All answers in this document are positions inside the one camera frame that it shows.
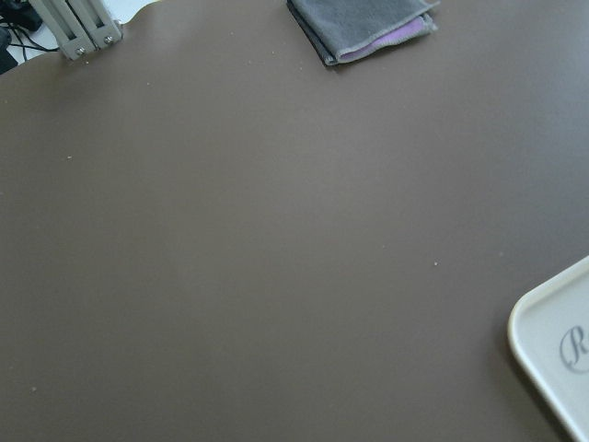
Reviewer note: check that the aluminium frame post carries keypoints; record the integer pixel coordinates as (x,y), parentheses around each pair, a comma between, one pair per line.
(80,27)

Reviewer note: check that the beige rabbit tray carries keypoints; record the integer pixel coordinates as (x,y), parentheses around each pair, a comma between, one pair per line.
(548,335)

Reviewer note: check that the grey folded cloth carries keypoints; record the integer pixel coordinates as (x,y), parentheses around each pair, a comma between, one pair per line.
(344,32)

